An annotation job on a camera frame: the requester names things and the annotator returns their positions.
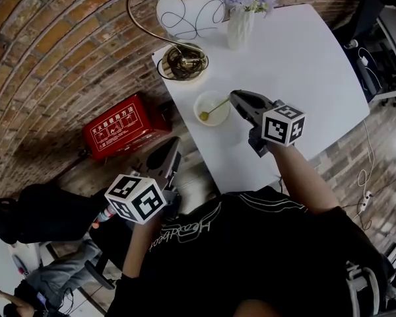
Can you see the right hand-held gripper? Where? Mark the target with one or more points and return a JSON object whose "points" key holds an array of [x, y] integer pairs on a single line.
{"points": [[282, 125]]}

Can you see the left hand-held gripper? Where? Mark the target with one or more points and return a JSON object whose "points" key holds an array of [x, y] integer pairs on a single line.
{"points": [[135, 198]]}

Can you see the white bowl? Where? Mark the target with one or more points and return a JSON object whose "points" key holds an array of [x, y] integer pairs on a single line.
{"points": [[217, 116]]}

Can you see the gold spoon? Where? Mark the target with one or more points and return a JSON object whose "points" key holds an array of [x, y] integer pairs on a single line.
{"points": [[214, 108]]}

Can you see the person's right forearm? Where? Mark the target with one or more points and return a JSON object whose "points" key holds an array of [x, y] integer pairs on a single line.
{"points": [[300, 177]]}

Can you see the person's left forearm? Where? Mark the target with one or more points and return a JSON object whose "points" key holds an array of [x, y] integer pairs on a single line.
{"points": [[140, 246]]}

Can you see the white table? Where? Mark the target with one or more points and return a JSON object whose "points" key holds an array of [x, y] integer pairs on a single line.
{"points": [[290, 68]]}

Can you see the red fire extinguisher box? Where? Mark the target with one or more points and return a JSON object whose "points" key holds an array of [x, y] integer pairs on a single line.
{"points": [[118, 127]]}

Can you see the red label plastic bottle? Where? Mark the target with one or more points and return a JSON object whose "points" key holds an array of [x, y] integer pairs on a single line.
{"points": [[104, 215]]}

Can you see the person's black printed t-shirt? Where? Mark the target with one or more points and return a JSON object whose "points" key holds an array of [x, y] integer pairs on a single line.
{"points": [[244, 259]]}

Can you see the black high-back office chair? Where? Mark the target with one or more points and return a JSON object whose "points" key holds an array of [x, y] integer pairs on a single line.
{"points": [[366, 21]]}

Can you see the white power strip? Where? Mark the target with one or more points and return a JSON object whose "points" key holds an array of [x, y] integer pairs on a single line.
{"points": [[367, 199]]}

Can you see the white desk with holes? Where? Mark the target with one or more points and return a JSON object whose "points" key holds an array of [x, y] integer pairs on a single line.
{"points": [[23, 259]]}

